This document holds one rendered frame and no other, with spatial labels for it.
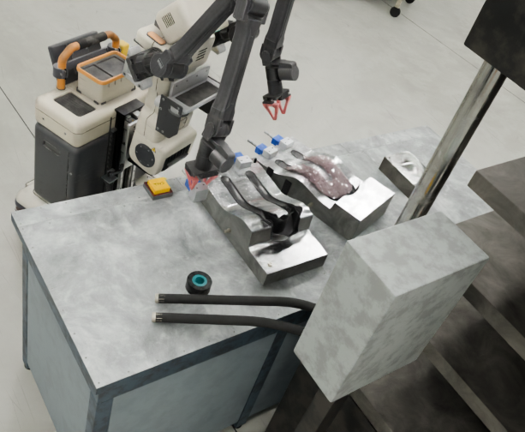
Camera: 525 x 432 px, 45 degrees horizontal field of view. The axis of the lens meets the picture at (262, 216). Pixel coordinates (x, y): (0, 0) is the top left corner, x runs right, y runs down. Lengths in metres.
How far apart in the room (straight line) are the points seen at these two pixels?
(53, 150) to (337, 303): 1.64
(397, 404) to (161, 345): 0.72
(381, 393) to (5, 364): 1.51
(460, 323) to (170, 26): 1.34
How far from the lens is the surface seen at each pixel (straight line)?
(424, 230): 1.44
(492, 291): 1.70
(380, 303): 1.30
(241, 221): 2.09
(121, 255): 2.07
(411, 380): 2.08
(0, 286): 3.01
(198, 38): 2.04
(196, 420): 2.38
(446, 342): 1.87
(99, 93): 2.63
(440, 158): 1.57
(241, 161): 2.34
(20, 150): 3.69
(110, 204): 2.23
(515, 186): 1.61
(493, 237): 1.86
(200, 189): 2.12
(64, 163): 2.70
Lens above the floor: 2.32
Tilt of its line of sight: 41 degrees down
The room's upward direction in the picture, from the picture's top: 19 degrees clockwise
